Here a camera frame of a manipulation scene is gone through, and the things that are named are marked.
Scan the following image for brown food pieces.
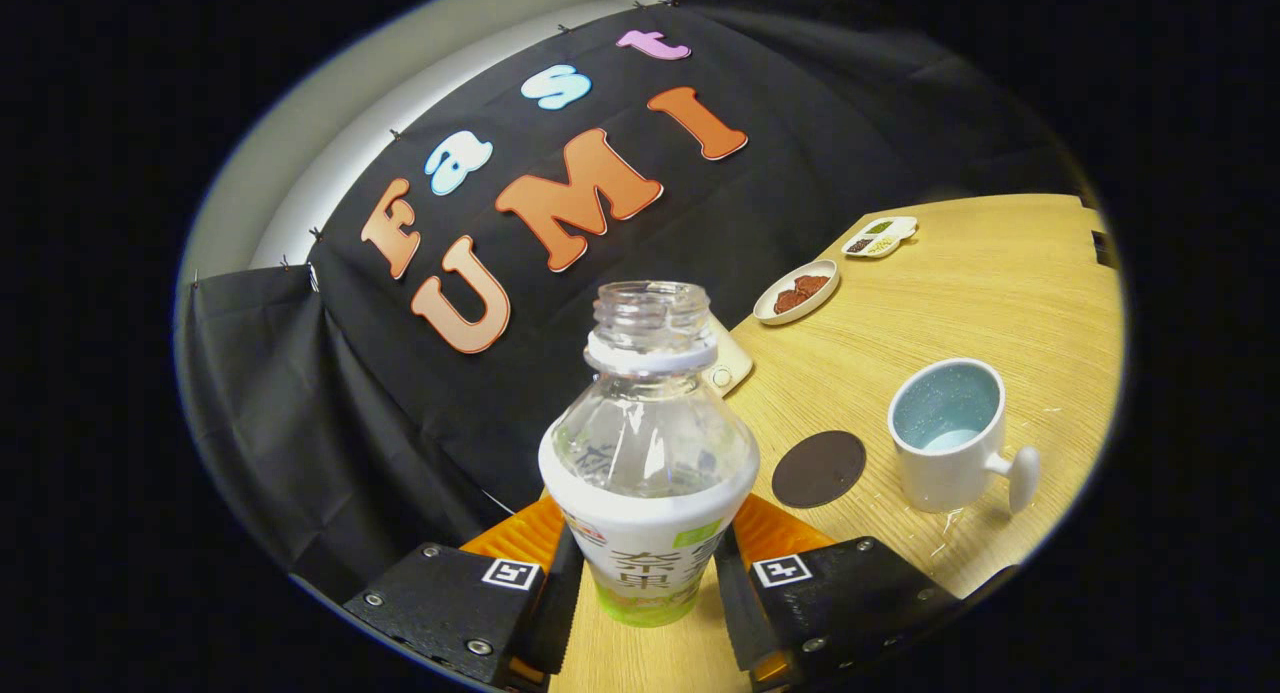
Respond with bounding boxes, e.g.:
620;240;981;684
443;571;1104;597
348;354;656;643
773;273;831;315

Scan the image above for white toaster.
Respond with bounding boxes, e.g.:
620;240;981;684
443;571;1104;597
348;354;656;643
700;313;754;397

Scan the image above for clear plastic juice bottle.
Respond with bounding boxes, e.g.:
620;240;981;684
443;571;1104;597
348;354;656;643
538;280;761;629

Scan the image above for white cup with blue inside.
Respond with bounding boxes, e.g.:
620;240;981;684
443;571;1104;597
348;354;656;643
887;358;1041;515

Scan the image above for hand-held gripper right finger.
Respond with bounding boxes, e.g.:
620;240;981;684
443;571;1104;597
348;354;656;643
712;493;1021;690

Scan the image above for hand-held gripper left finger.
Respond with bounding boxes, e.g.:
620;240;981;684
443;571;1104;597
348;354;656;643
343;493;587;690

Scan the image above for wooden table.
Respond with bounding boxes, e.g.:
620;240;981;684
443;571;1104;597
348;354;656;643
545;193;1126;693

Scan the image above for dark brown round coaster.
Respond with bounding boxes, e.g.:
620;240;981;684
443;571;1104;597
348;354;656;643
771;430;868;510

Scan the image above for round white plate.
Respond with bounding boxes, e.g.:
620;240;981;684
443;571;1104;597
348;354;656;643
752;259;841;326

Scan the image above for black backdrop cloth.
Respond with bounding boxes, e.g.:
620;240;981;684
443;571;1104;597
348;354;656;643
175;0;1101;604

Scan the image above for divided white dish with beans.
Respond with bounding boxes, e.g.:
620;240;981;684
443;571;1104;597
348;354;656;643
841;216;918;260

